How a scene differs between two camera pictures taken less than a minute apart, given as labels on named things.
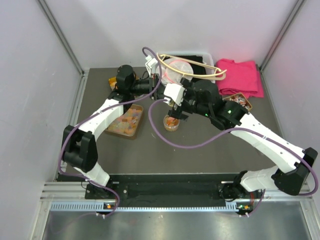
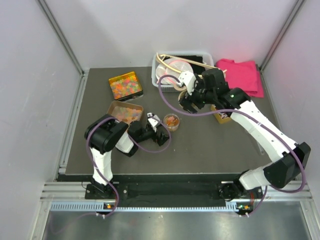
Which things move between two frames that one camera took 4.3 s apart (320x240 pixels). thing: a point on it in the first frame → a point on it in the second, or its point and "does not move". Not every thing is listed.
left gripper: x=159 y=94 → x=160 y=140
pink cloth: x=243 y=78 does not move
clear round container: x=171 y=124 does not move
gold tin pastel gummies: x=127 y=124 does not move
